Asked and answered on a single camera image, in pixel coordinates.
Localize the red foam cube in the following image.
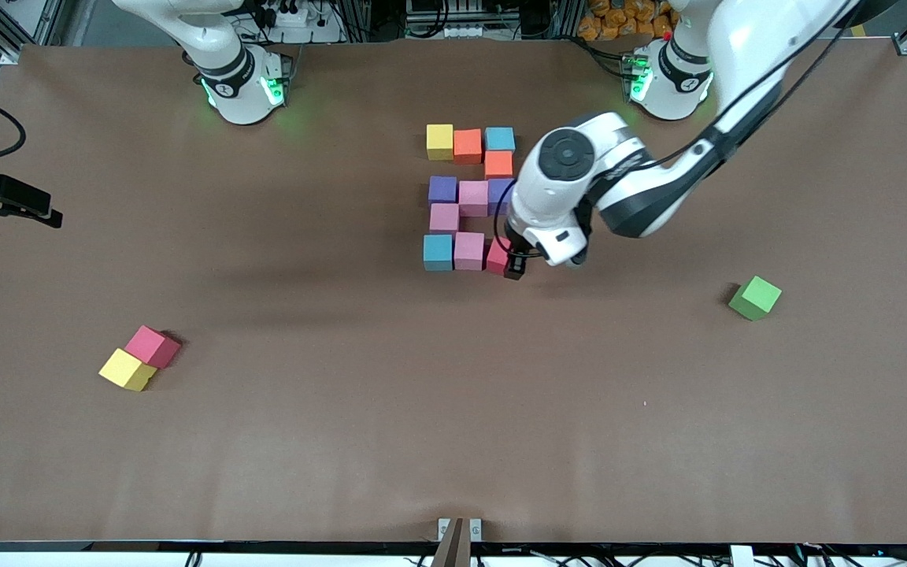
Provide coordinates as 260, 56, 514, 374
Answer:
486, 236, 514, 275

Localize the pink foam cube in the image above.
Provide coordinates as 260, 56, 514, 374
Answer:
429, 202, 461, 235
453, 232, 486, 272
458, 180, 490, 217

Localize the yellow foam cube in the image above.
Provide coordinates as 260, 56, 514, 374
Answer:
426, 124, 454, 161
98, 348, 158, 392

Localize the crimson foam cube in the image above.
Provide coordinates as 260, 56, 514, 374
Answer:
124, 325, 182, 369

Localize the green foam cube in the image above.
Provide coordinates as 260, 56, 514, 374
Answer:
728, 276, 783, 321

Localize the white socket strip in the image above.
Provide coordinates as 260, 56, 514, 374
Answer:
422, 22, 487, 40

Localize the bag of orange items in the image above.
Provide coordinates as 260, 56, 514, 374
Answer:
577, 0, 679, 42

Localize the white power strip with plugs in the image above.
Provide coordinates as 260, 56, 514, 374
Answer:
253, 2, 320, 28

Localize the small metal mounting bracket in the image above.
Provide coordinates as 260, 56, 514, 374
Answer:
437, 517, 483, 567

